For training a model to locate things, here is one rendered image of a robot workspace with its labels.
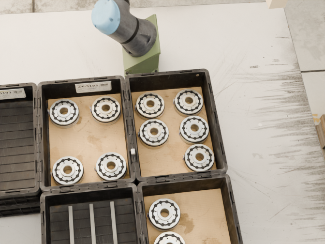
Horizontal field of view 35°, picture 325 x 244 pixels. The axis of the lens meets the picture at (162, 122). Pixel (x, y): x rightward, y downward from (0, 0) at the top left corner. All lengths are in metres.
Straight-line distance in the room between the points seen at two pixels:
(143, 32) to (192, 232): 0.76
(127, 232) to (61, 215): 0.22
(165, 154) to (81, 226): 0.37
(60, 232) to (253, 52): 1.08
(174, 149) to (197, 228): 0.29
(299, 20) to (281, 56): 1.09
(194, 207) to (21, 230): 0.60
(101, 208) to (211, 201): 0.37
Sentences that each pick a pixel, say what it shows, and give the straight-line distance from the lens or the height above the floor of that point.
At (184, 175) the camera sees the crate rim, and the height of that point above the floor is 0.93.
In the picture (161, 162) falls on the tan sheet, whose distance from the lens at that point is 1.79.
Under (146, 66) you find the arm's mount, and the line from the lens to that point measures 2.05.
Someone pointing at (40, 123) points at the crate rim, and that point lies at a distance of 1.76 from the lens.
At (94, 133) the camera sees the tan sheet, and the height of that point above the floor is 0.83.
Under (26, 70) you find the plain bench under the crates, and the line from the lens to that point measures 2.15.
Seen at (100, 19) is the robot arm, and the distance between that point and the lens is 1.91.
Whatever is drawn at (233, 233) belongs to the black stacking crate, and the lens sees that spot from 1.68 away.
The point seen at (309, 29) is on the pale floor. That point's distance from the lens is 3.30.
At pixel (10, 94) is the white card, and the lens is 1.89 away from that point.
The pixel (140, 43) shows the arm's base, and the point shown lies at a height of 0.87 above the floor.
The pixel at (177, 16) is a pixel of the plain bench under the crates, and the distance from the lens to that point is 2.29.
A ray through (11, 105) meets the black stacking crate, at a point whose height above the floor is 0.83.
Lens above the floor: 2.48
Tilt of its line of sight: 63 degrees down
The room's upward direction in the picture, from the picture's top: 7 degrees clockwise
